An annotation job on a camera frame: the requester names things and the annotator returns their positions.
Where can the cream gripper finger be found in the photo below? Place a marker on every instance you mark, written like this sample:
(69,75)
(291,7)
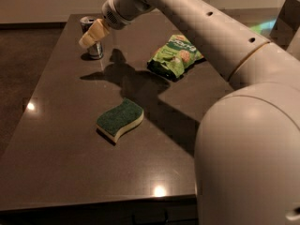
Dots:
(95,33)

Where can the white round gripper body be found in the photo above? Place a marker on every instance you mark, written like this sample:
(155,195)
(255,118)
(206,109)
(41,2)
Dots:
(116,12)

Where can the silver blue Red Bull can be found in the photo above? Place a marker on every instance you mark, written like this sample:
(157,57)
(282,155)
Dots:
(95,52)

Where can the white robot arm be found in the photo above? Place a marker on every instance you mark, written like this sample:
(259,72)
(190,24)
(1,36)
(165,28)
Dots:
(247,151)

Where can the green yellow kitchen sponge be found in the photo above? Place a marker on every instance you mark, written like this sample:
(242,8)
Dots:
(117,121)

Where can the green snack chip bag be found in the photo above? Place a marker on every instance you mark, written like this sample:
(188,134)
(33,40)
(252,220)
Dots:
(174,58)

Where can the dark box at corner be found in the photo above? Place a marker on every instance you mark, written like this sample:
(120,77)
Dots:
(286,24)

